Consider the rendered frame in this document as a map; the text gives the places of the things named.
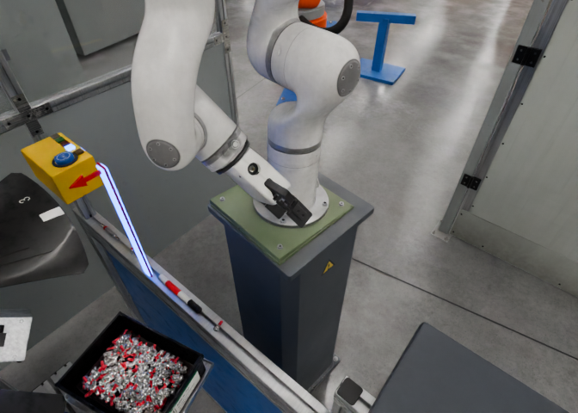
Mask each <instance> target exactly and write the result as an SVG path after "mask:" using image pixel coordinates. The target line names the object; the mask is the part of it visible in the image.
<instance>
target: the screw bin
mask: <svg viewBox="0 0 578 413"><path fill-rule="evenodd" d="M124 329H125V330H128V331H131V330H132V333H133V334H134V335H136V336H138V335H140V337H141V338H143V339H145V340H146V341H147V342H150V343H152V344H156V345H157V346H158V347H159V348H161V349H163V350H165V351H167V352H169V353H171V354H173V355H174V356H176V357H177V356H178V357H180V359H182V360H184V361H185V362H187V363H189V364H191V365H193V366H192V368H191V369H190V371H189V373H188V375H187V376H186V378H185V379H184V380H183V381H182V383H181V385H180V386H179V388H178V389H177V391H176V392H175V395H174V396H173V397H172V398H171V400H170V401H169V403H168V405H167V406H166V408H165V409H164V411H163V413H180V411H181V409H182V407H183V406H184V404H185V403H186V402H187V400H188V398H189V396H190V395H191V393H192V392H193V390H194V388H195V386H197V384H198V382H199V381H200V379H201V377H202V375H203V374H204V372H205V371H206V368H205V366H204V363H203V360H202V359H204V355H203V354H201V353H199V352H197V351H195V350H193V349H191V348H189V347H187V346H185V345H183V344H182V343H180V342H178V341H176V340H174V339H172V338H170V337H168V336H166V335H164V334H162V333H160V332H159V331H157V330H154V329H152V328H151V327H149V326H147V325H145V324H142V323H140V322H139V321H137V320H136V319H134V318H132V317H129V316H127V315H126V314H124V313H122V312H121V311H119V312H118V314H117V315H116V316H115V317H114V319H113V320H112V321H111V322H110V323H109V324H108V325H107V327H106V328H105V329H104V330H103V331H102V332H101V334H100V335H99V336H98V337H97V338H96V339H95V340H94V341H93V342H92V343H91V344H90V345H89V346H88V347H87V349H86V350H85V351H84V352H83V353H82V354H81V355H80V357H79V358H78V359H77V360H76V361H75V362H74V364H73V365H72V366H71V367H70V368H69V369H68V370H67V372H66V373H65V374H64V375H63V376H62V377H61V378H60V380H59V381H58V382H57V383H55V385H54V386H55V387H56V388H59V389H60V390H61V391H63V392H65V393H66V394H68V395H69V396H71V397H72V398H73V399H75V400H77V401H78V402H79V403H80V404H82V405H84V406H85V407H87V408H88V409H90V410H92V411H94V412H95V413H113V412H112V411H110V410H108V409H106V408H105V407H103V406H102V405H100V404H98V403H97V402H96V401H94V400H93V399H91V398H89V397H85V396H84V394H83V393H81V392H80V391H79V390H78V389H77V387H76V386H77V384H78V383H79V382H80V381H81V380H82V378H83V376H85V375H86V373H87V372H88V371H89V370H90V368H92V366H94V365H95V363H96V362H97V361H98V360H99V359H100V357H101V356H102V355H103V353H104V352H105V351H106V350H107V348H109V346H110V345H111V344H112V341H114V339H116V338H117V337H118V336H119V334H120V333H121V332H122V331H123V330H124Z"/></svg>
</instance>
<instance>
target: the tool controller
mask: <svg viewBox="0 0 578 413"><path fill-rule="evenodd" d="M368 413H570V412H568V411H567V410H565V409H564V408H563V407H561V406H559V405H558V404H556V403H554V402H552V401H551V400H549V399H548V398H546V397H545V396H543V395H542V394H540V393H538V392H537V391H535V390H533V389H532V388H531V387H529V386H528V385H526V384H524V383H522V382H521V381H519V380H518V379H516V378H515V377H513V376H512V375H510V374H509V373H506V372H505V371H503V370H502V369H500V368H499V367H497V366H496V365H494V364H492V363H491V362H489V361H487V360H486V359H484V358H483V357H482V356H480V355H479V354H476V353H475V352H473V351H472V350H470V349H468V348H467V347H465V346H464V345H463V344H461V343H459V342H457V341H456V340H454V339H452V338H451V337H449V336H448V335H446V334H445V333H443V332H442V331H440V330H438V329H436V328H435V327H433V326H432V325H431V324H428V323H424V322H423V323H422V324H420V326H419V327H418V329H417V331H416V332H415V334H414V335H413V337H412V339H411V340H410V342H409V345H408V346H407V348H406V349H405V350H404V352H403V354H402V356H401V358H400V360H399V361H398V363H397V364H396V366H395V368H394V369H393V371H392V373H391V374H390V377H389V378H388V379H387V381H386V383H385V384H384V387H383V388H382V390H381V392H380V393H379V394H378V397H377V398H376V400H375V402H374V403H373V405H372V407H371V408H370V410H369V412H368Z"/></svg>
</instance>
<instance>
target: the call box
mask: <svg viewBox="0 0 578 413"><path fill-rule="evenodd" d="M58 134H59V135H60V137H63V138H64V139H65V140H67V141H68V142H70V143H71V144H72V145H74V146H75V147H76V148H75V149H73V150H71V151H69V152H71V153H72V154H73V156H74V160H73V161H72V162H70V163H68V164H64V165H57V164H56V163H55V161H54V157H55V156H57V155H58V154H59V153H61V152H65V151H67V150H66V149H65V148H64V147H63V146H61V145H60V144H59V143H57V142H56V141H55V140H53V139H52V138H51V137H48V138H46V139H42V140H41V141H39V142H37V143H34V144H32V145H30V146H28V147H25V148H23V149H21V153H22V155H23V156H24V157H25V159H26V161H27V162H28V164H29V166H30V168H31V169H32V171H33V172H34V174H35V176H36V177H37V178H38V179H39V180H40V181H41V182H43V183H44V184H45V185H46V186H47V187H48V188H49V189H51V190H52V191H53V192H54V193H55V194H56V195H57V196H58V197H59V198H60V199H61V200H62V201H63V202H64V203H65V204H67V205H68V204H71V203H72V202H73V201H75V200H78V199H79V198H81V197H83V196H85V195H86V194H88V193H90V192H92V191H93V190H95V189H97V188H99V187H100V186H102V185H104V182H103V180H102V178H101V175H99V176H97V177H95V178H93V179H92V180H90V181H88V182H86V183H87V185H88V186H85V187H80V188H71V189H69V187H70V186H71V184H72V183H73V182H74V181H75V180H76V179H77V178H78V177H79V176H80V175H83V177H85V176H88V175H89V174H91V173H93V172H95V171H97V170H98V169H97V168H96V163H95V159H94V158H93V156H91V155H90V154H89V153H88V152H86V151H85V150H84V149H82V148H81V147H80V146H78V145H77V144H75V143H74V142H72V141H71V140H70V139H68V138H67V137H65V136H64V134H62V133H58ZM79 148H80V149H82V150H83V151H84V153H83V154H81V155H79V156H77V155H76V154H75V153H73V151H75V150H77V149H79Z"/></svg>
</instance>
